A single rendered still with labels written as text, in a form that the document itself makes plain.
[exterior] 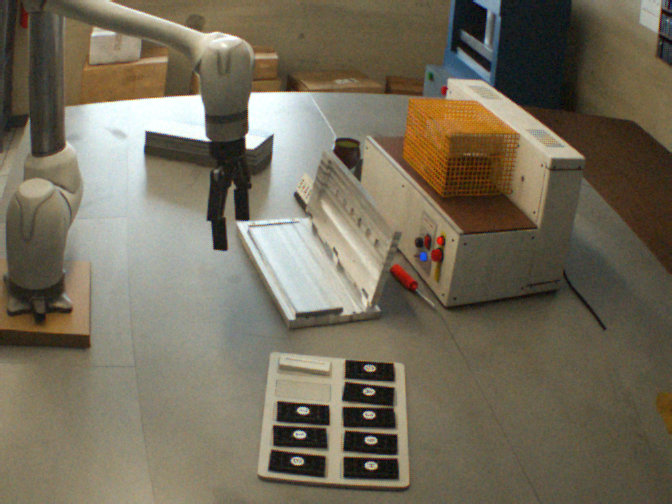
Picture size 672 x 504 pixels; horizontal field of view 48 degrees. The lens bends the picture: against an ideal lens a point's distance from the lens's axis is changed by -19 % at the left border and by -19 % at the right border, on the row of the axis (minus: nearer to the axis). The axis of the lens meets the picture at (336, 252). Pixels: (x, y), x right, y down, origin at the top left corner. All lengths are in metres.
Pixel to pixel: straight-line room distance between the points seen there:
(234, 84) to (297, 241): 0.66
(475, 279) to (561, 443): 0.55
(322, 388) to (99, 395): 0.46
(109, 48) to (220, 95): 3.52
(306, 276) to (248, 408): 0.49
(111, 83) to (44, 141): 3.24
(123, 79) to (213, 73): 3.51
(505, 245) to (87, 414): 1.04
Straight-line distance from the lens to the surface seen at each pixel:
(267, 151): 2.63
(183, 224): 2.29
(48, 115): 1.91
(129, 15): 1.71
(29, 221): 1.78
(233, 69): 1.64
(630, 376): 1.97
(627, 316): 2.20
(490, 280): 2.06
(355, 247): 2.04
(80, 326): 1.83
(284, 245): 2.17
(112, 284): 2.03
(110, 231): 2.26
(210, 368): 1.77
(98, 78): 5.14
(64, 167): 1.94
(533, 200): 2.07
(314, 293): 2.00
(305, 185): 2.43
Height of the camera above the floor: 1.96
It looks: 29 degrees down
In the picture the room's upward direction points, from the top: 6 degrees clockwise
